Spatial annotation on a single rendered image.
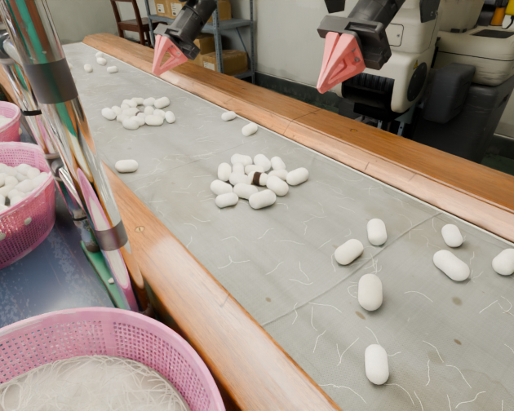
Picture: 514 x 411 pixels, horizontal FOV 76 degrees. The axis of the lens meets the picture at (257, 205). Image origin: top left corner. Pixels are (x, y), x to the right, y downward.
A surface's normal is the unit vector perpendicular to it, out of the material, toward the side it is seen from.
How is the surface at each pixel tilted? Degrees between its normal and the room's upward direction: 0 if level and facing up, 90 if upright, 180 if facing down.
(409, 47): 98
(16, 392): 2
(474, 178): 0
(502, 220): 45
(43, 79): 90
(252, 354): 0
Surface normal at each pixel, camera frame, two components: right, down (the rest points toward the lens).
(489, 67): -0.71, 0.44
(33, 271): -0.02, -0.80
